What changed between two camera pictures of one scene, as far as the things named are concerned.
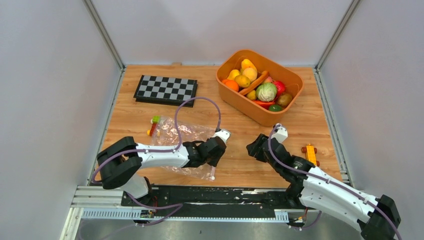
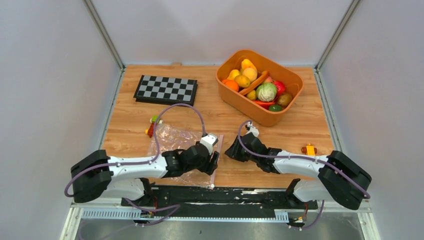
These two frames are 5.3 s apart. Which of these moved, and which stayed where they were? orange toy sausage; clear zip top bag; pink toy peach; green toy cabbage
Moved: clear zip top bag
Stayed: pink toy peach; green toy cabbage; orange toy sausage
